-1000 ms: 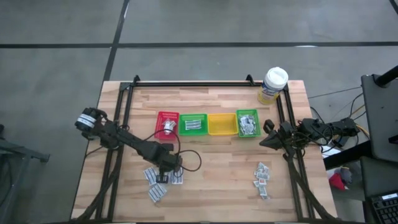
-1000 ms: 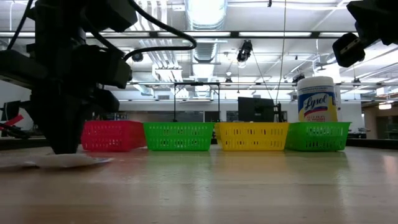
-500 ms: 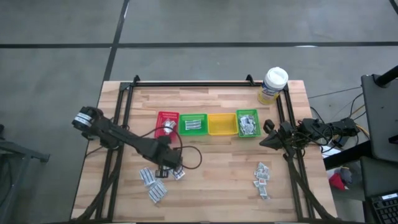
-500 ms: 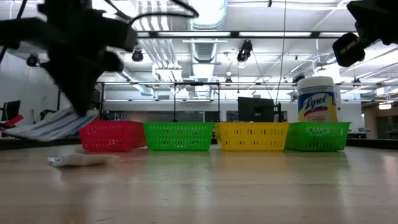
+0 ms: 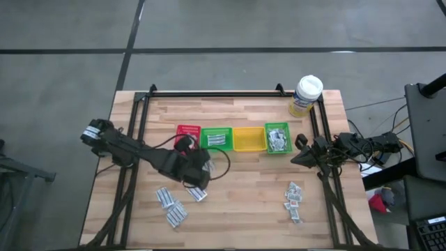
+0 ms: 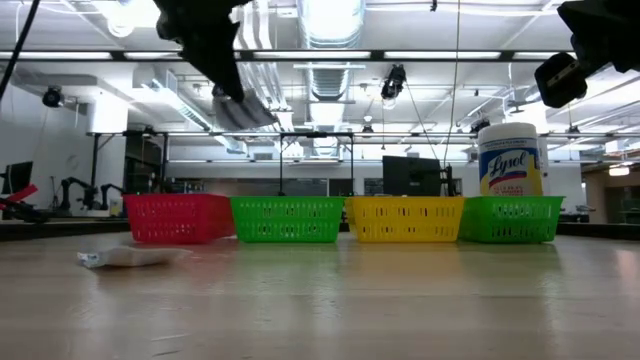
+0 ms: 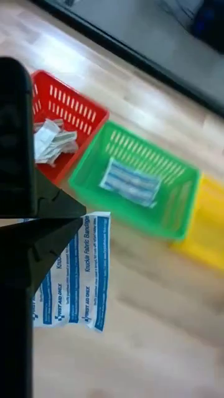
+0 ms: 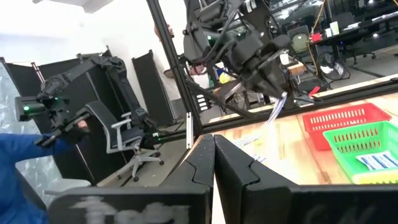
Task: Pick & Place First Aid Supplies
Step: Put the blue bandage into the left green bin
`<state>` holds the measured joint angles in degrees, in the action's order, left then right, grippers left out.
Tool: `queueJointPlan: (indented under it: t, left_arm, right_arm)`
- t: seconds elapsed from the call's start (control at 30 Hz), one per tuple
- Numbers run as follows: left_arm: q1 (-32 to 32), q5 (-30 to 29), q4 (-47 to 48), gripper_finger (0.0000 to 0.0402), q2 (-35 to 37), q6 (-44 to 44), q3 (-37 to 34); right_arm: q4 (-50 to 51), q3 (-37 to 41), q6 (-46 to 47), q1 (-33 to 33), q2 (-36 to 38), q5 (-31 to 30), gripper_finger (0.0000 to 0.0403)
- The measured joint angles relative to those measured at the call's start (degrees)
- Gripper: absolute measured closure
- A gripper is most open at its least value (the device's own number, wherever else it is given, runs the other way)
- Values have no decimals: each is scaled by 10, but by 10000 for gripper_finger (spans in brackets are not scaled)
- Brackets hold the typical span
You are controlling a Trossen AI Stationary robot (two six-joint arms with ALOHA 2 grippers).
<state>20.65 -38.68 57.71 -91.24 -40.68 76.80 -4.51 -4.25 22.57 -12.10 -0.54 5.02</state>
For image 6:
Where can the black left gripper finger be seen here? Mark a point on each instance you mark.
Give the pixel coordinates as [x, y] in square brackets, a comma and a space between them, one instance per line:
[207, 65]
[227, 65]

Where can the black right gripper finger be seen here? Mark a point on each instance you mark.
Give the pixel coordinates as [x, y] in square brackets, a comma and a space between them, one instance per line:
[590, 37]
[600, 9]

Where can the black background robot arm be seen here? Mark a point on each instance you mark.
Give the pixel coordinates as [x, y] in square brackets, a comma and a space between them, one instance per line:
[107, 195]
[75, 190]

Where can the Lysol wipes canister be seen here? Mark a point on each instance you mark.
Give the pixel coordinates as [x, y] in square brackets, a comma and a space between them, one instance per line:
[515, 170]

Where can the glowing rectangular lamp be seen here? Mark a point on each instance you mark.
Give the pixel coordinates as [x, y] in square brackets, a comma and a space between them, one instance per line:
[619, 170]

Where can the green plastic slotted basket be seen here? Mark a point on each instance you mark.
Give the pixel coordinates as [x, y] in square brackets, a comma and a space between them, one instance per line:
[510, 220]
[280, 215]

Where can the red plastic slotted basket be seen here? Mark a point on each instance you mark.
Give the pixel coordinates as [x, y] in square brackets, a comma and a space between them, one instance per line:
[175, 220]

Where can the white jar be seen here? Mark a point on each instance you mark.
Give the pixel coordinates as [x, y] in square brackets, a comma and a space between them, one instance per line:
[116, 206]

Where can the black computer monitor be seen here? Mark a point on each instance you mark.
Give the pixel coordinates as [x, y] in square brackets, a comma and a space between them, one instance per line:
[17, 177]
[410, 175]

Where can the yellow plastic slotted basket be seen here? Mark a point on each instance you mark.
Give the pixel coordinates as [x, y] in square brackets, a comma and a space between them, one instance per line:
[400, 220]

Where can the red object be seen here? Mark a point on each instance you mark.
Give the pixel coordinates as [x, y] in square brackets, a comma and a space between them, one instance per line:
[20, 193]

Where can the black hanging camera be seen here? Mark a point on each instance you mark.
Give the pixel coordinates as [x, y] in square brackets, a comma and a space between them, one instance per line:
[51, 97]
[216, 91]
[393, 82]

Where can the black workstation frame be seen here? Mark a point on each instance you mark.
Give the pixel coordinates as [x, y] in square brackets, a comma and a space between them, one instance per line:
[280, 150]

